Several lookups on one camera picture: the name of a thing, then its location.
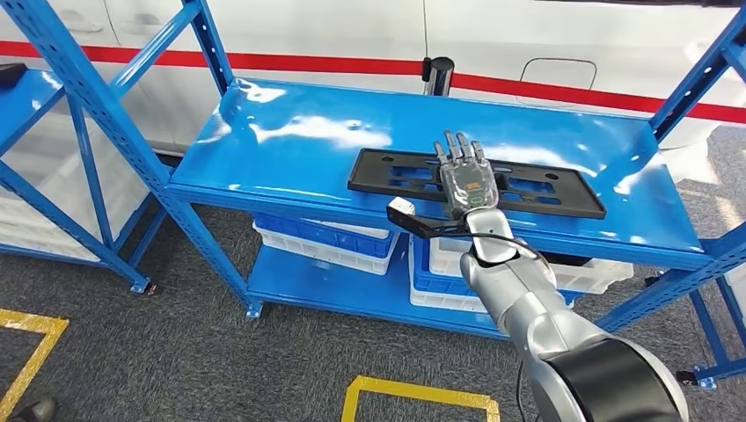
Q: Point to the long black plastic part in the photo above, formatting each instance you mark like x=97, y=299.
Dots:
x=367, y=177
x=10, y=74

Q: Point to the black ribbed plastic part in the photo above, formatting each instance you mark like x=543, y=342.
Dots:
x=562, y=258

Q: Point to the yellow floor tape square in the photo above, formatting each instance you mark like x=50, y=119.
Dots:
x=408, y=389
x=23, y=320

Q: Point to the person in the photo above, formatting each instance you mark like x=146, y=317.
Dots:
x=38, y=410

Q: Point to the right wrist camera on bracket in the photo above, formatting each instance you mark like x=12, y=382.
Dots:
x=402, y=207

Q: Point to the black stanchion post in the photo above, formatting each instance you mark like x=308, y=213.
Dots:
x=438, y=76

